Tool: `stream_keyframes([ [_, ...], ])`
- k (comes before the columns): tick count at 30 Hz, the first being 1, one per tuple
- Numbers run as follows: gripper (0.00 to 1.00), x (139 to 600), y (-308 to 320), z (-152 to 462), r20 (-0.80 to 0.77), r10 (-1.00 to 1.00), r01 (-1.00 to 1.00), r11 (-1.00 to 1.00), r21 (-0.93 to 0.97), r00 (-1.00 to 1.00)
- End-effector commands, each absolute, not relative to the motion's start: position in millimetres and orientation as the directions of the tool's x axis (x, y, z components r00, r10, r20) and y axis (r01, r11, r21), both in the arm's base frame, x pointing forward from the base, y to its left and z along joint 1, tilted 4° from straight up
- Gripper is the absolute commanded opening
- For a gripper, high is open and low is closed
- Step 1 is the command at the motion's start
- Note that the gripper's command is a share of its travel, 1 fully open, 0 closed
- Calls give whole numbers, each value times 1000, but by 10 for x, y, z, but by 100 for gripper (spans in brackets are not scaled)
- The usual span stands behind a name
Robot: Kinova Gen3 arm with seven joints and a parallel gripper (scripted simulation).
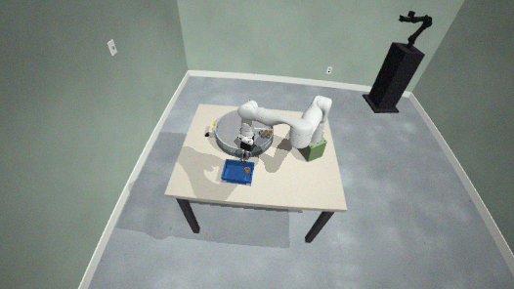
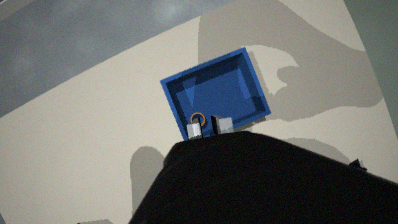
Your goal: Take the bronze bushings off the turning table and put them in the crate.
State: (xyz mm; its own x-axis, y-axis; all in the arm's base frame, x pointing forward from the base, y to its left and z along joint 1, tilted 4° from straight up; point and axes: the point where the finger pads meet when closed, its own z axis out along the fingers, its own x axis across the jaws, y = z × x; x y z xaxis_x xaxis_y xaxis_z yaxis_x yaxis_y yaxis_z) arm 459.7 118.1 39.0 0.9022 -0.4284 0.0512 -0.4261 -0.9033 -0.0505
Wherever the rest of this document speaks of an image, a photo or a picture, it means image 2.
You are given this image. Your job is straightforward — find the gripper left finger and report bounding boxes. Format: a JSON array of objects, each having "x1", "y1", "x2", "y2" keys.
[{"x1": 187, "y1": 118, "x2": 203, "y2": 140}]

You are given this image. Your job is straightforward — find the blue open crate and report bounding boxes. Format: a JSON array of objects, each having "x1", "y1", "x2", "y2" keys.
[{"x1": 160, "y1": 47, "x2": 271, "y2": 141}]

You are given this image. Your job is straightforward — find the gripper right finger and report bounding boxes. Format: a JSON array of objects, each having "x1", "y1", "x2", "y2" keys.
[{"x1": 211, "y1": 115, "x2": 234, "y2": 135}]

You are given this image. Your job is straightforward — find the grey round turning table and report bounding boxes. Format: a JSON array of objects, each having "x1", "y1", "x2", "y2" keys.
[{"x1": 349, "y1": 159, "x2": 367, "y2": 171}]

